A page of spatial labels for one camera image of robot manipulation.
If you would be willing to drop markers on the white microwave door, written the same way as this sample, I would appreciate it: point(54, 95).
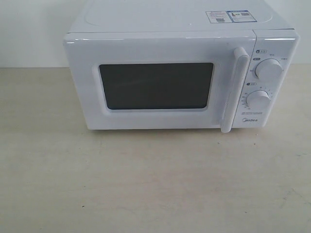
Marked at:
point(159, 80)

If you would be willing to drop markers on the white microwave oven body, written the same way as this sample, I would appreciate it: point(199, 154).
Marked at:
point(275, 38)

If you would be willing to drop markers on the white printed paper sheet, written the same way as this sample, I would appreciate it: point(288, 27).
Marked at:
point(239, 16)

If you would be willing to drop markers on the lower white timer knob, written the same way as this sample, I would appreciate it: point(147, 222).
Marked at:
point(258, 99)

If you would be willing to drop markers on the upper white control knob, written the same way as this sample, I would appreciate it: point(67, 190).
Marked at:
point(268, 69)

